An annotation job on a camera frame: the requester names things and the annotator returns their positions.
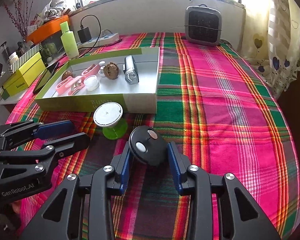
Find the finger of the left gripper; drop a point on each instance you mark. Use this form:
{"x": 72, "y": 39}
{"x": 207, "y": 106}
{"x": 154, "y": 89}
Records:
{"x": 59, "y": 148}
{"x": 18, "y": 133}

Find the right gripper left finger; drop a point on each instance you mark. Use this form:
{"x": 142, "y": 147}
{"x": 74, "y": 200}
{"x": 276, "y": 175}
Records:
{"x": 61, "y": 216}

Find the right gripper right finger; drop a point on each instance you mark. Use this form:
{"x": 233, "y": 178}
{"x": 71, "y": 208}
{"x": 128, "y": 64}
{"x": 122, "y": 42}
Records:
{"x": 239, "y": 214}

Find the black round remote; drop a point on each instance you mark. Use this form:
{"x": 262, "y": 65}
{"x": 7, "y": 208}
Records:
{"x": 148, "y": 146}

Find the brown walnut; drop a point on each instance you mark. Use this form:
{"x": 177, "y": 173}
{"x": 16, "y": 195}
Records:
{"x": 111, "y": 71}
{"x": 67, "y": 74}

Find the white knob earpiece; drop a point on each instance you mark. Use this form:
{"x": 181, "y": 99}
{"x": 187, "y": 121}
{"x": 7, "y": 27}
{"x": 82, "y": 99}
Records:
{"x": 101, "y": 69}

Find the white round green-base jar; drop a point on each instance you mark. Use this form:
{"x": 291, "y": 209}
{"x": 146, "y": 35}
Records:
{"x": 108, "y": 116}

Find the yellow shoe box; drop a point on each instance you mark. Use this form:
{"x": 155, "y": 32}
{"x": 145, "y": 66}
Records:
{"x": 24, "y": 76}

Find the pink clip lower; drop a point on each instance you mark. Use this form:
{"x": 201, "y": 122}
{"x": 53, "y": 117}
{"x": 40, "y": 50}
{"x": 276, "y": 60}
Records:
{"x": 71, "y": 85}

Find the pink clip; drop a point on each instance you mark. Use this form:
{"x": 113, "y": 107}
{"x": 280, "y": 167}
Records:
{"x": 92, "y": 70}
{"x": 71, "y": 85}

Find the white round lid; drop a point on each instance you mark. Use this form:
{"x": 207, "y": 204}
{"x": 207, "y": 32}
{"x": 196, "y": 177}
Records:
{"x": 91, "y": 83}

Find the striped grey white box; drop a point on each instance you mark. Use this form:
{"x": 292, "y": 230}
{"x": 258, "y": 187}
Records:
{"x": 24, "y": 58}

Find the black smartphone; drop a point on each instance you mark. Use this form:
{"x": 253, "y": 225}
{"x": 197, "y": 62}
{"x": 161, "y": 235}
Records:
{"x": 45, "y": 77}

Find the pink clip upper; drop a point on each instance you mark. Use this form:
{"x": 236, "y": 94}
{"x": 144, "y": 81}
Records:
{"x": 92, "y": 70}

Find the plaid pink green blanket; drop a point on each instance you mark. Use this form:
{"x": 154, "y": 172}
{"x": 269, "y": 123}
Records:
{"x": 220, "y": 114}

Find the green cardboard box tray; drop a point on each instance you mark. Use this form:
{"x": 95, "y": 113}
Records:
{"x": 138, "y": 98}

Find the silver black rectangular device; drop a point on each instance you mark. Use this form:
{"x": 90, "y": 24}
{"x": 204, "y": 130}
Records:
{"x": 130, "y": 70}

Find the green lotion bottle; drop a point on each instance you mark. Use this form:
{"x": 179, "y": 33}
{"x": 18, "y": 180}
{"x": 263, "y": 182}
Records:
{"x": 68, "y": 41}

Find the orange tray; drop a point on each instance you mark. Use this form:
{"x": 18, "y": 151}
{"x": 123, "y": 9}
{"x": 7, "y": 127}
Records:
{"x": 47, "y": 29}

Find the black power adapter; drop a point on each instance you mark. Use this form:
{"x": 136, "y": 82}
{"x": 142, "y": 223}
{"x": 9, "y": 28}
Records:
{"x": 84, "y": 34}

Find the red twig decoration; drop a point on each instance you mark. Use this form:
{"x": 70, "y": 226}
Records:
{"x": 21, "y": 15}

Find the white power strip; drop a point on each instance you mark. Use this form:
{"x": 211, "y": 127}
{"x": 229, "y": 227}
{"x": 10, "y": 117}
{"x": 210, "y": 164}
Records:
{"x": 109, "y": 39}

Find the heart pattern curtain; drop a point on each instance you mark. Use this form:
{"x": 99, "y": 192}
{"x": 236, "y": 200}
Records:
{"x": 271, "y": 41}

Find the grey small space heater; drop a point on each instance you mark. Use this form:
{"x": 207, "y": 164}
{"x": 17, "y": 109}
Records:
{"x": 203, "y": 25}

